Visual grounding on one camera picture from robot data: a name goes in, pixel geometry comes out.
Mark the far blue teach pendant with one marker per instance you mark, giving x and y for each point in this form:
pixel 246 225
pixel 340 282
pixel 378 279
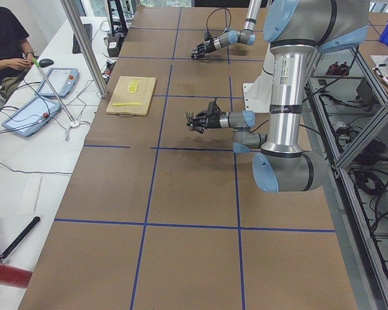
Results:
pixel 62 79

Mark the near blue teach pendant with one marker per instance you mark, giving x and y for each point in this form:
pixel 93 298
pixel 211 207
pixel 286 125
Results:
pixel 32 116

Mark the red cylinder bottle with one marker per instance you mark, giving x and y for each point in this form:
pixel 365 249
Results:
pixel 14 276

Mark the black computer mouse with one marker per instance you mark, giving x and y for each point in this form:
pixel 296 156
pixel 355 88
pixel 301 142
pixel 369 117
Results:
pixel 45 62

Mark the blue teach pendant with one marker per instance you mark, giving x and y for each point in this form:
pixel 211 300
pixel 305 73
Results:
pixel 32 116
pixel 62 79

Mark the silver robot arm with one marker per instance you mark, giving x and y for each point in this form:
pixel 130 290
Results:
pixel 230 35
pixel 294 30

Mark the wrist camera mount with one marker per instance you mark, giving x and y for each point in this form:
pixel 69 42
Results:
pixel 207 36
pixel 213 109

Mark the yellow plastic knife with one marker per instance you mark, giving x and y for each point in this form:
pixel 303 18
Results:
pixel 132 103

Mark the wooden cutting board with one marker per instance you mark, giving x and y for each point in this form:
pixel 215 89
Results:
pixel 144 94

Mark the black power box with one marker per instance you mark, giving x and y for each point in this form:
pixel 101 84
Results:
pixel 114 44

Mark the steel jigger measuring cup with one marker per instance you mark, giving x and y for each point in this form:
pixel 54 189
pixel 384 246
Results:
pixel 189 120

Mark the seated person black shirt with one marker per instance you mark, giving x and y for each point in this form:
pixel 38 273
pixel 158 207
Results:
pixel 16 53

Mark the aluminium frame post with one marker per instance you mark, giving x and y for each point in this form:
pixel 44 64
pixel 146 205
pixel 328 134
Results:
pixel 85 45

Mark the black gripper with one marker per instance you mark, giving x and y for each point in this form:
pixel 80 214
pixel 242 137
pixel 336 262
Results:
pixel 210 45
pixel 213 121

